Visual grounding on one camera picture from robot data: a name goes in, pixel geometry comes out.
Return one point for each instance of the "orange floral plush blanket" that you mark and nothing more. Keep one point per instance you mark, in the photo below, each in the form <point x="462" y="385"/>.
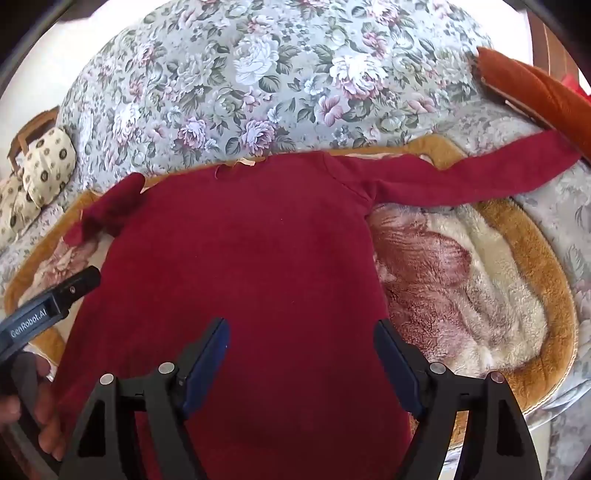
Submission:
<point x="466" y="286"/>

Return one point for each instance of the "red item behind cushion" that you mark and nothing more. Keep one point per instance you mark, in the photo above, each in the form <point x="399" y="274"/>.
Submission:
<point x="572" y="84"/>

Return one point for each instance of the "dark red knit sweater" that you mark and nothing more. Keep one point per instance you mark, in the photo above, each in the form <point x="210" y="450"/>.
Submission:
<point x="249" y="258"/>

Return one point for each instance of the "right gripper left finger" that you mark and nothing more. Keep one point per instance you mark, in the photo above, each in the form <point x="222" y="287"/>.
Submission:
<point x="105" y="442"/>

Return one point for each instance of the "cream dotted pillow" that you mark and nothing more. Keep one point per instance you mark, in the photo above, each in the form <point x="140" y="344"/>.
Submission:
<point x="47" y="168"/>

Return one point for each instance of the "orange velvet cushion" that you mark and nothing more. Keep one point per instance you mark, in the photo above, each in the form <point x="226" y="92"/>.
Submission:
<point x="540" y="96"/>

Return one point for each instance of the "floral quilt bedspread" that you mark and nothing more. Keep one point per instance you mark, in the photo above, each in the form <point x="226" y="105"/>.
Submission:
<point x="197" y="82"/>

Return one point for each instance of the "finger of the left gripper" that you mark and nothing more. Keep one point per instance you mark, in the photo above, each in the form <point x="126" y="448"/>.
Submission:
<point x="77" y="286"/>

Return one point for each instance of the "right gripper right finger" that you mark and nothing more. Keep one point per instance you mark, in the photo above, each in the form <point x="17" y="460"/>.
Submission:
<point x="497" y="442"/>

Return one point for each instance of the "person's left hand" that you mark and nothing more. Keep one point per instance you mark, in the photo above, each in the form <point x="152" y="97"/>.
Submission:
<point x="50" y="439"/>

